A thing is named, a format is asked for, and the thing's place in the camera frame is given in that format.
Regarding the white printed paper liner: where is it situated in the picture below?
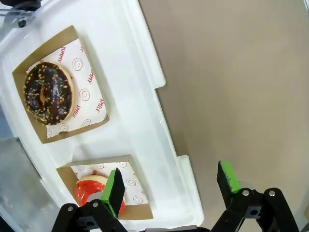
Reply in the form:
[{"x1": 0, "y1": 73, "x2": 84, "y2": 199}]
[
  {"x1": 70, "y1": 160, "x2": 150, "y2": 206},
  {"x1": 38, "y1": 37, "x2": 109, "y2": 139}
]

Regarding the brown cardboard donut tray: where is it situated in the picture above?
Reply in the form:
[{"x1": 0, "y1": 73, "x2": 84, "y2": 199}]
[
  {"x1": 56, "y1": 154, "x2": 155, "y2": 221},
  {"x1": 12, "y1": 25, "x2": 112, "y2": 145}
]

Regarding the clear plastic tray lid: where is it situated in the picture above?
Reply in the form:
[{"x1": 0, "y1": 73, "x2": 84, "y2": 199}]
[{"x1": 0, "y1": 0, "x2": 62, "y2": 232}]

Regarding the red glazed donut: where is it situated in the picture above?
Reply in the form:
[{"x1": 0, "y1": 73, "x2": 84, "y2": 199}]
[{"x1": 74, "y1": 174, "x2": 126, "y2": 215}]

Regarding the white display tray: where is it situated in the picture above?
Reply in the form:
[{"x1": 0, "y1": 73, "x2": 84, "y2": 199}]
[{"x1": 0, "y1": 0, "x2": 204, "y2": 231}]

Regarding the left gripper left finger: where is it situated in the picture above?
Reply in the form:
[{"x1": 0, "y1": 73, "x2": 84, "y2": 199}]
[{"x1": 51, "y1": 167, "x2": 126, "y2": 232}]

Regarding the chocolate donut with nut bits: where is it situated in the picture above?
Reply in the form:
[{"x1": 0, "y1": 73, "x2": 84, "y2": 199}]
[{"x1": 23, "y1": 61, "x2": 75, "y2": 127}]

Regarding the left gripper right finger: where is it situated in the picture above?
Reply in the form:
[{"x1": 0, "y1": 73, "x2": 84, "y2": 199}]
[{"x1": 211, "y1": 160, "x2": 300, "y2": 232}]

